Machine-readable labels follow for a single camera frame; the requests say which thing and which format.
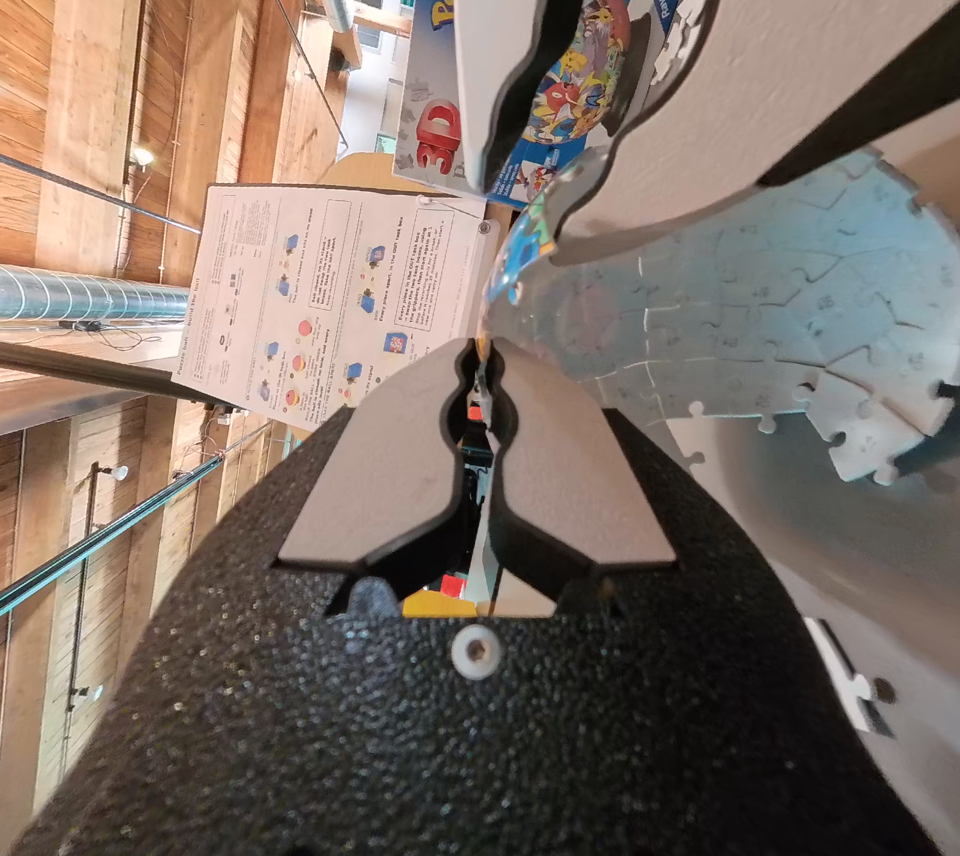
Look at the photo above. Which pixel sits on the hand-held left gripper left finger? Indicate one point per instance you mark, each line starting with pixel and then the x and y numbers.
pixel 375 488

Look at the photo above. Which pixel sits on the brown cardboard backing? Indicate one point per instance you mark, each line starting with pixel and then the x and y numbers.
pixel 360 170

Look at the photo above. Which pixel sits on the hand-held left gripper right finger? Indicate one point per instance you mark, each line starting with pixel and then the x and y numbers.
pixel 577 488

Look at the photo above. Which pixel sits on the white puzzle piece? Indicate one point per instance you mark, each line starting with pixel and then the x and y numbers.
pixel 844 676

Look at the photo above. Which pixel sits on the colourful puzzle box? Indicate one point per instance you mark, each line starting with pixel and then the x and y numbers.
pixel 435 83

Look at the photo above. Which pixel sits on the white instruction sheet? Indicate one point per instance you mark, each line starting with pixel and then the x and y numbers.
pixel 300 286

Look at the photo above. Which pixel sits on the metal ceiling rail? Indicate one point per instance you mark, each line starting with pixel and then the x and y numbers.
pixel 112 533

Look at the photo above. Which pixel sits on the ceiling track light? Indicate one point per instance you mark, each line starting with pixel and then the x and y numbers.
pixel 142 156
pixel 94 691
pixel 116 472

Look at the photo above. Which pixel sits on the yellow plastic bin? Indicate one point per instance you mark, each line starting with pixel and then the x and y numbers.
pixel 435 605

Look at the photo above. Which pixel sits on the partly built puzzle ball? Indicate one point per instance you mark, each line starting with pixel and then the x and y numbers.
pixel 750 316

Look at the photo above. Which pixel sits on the thin steel tension rod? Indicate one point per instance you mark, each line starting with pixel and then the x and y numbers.
pixel 285 23
pixel 97 192

